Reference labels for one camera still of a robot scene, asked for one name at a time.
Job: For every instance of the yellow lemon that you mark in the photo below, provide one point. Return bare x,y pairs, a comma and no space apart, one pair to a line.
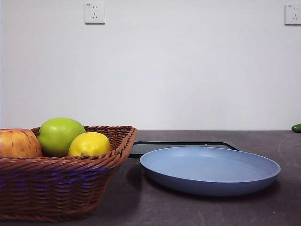
89,144

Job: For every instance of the blue round plate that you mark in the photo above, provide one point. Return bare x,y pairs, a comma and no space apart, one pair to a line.
211,169

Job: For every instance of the brown wicker basket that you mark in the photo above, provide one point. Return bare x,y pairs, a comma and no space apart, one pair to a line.
58,183

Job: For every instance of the black flat tray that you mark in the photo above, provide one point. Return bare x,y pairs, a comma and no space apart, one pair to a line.
137,148

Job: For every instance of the green apple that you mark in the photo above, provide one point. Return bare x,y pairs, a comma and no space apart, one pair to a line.
56,134

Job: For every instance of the red yellow apple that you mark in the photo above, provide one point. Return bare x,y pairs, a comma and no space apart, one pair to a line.
16,143

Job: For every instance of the dark green vegetable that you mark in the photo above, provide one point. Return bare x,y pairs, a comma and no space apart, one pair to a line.
297,128

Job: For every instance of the white wall socket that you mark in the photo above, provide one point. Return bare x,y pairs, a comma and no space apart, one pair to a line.
95,13
293,14

